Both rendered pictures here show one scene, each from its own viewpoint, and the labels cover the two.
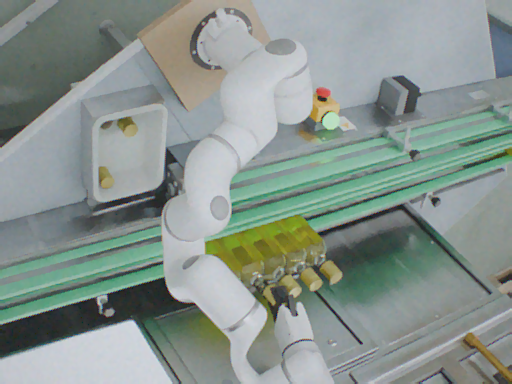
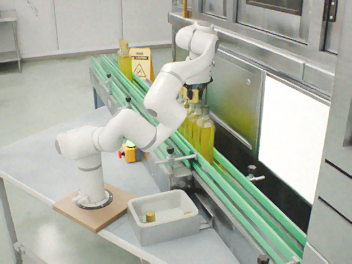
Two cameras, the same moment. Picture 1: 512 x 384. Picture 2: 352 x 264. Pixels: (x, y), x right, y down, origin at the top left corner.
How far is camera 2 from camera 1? 0.86 m
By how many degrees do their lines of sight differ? 30
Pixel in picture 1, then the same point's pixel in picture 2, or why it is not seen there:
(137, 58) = (111, 229)
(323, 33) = not seen: hidden behind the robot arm
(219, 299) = (158, 85)
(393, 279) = not seen: hidden behind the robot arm
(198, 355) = (249, 110)
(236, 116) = (86, 140)
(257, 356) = (234, 85)
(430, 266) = not seen: hidden behind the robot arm
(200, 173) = (106, 131)
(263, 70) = (63, 142)
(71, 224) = (220, 221)
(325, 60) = (105, 162)
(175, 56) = (105, 212)
